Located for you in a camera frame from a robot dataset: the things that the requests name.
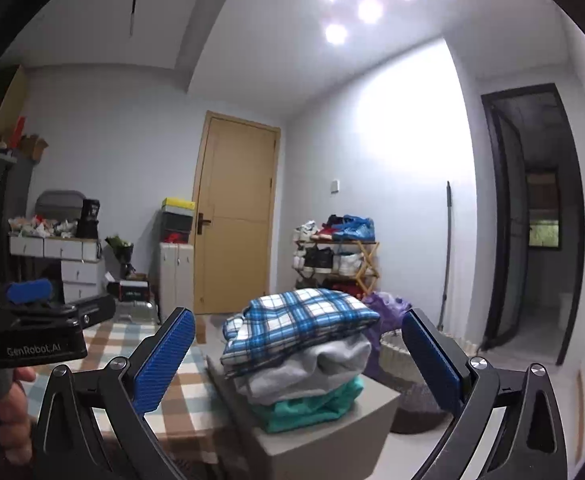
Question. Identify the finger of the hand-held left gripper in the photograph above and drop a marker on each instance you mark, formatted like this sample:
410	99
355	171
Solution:
30	291
95	312

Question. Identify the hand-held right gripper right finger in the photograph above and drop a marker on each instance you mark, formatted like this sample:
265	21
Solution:
432	360

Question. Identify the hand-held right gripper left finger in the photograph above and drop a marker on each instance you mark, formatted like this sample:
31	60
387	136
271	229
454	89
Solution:
165	360

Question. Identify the blue plaid shirt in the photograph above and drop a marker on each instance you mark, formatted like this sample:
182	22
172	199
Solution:
302	325

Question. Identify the person's left hand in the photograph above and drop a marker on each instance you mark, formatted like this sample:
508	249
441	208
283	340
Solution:
17	425

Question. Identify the woven basket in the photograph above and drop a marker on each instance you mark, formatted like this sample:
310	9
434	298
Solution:
407	390

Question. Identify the checkered tablecloth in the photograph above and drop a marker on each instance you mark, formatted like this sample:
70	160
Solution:
192	400

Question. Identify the white desk with drawers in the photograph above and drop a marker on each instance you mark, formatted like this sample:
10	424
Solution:
77	265

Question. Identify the dark flower bouquet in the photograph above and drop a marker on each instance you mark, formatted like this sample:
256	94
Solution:
120	255

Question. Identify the pile of desk clutter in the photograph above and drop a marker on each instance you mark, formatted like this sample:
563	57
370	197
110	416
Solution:
42	226

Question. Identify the purple bag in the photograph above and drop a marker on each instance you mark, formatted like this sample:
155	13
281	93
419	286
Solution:
387	310

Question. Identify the white suitcase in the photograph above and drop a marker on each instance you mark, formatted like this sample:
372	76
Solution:
176	275

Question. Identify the black paper bag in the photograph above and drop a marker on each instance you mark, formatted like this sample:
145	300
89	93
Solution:
88	220

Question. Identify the black refrigerator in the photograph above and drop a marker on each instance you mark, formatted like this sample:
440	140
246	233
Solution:
17	195

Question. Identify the wooden shoe rack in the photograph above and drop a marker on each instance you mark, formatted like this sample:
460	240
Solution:
367	265

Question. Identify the grey sweatshirt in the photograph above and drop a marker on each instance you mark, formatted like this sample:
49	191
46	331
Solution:
302	370

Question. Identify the teal garment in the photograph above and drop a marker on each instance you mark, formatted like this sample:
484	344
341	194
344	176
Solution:
307	407

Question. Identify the grey box table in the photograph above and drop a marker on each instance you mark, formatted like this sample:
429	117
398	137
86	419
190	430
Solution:
332	450

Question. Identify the yellow shoe box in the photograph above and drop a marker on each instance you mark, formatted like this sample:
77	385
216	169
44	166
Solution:
178	205

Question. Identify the open cardboard box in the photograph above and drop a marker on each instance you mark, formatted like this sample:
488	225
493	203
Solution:
35	147

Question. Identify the shoe rack with shoes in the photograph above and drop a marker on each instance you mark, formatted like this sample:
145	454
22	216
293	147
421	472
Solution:
332	240

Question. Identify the wooden door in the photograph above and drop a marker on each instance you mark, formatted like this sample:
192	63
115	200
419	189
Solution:
237	220

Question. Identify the red carton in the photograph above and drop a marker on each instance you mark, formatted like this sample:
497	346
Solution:
20	130

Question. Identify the flat cardboard sheet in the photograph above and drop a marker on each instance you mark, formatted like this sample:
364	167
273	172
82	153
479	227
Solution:
10	110

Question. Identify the ceiling lamp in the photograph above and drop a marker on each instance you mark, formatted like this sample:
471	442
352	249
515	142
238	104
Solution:
367	0

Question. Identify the black door frame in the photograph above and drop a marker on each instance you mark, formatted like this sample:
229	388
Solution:
532	220

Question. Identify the white light switch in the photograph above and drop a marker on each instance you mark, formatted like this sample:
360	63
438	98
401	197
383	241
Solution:
335	186

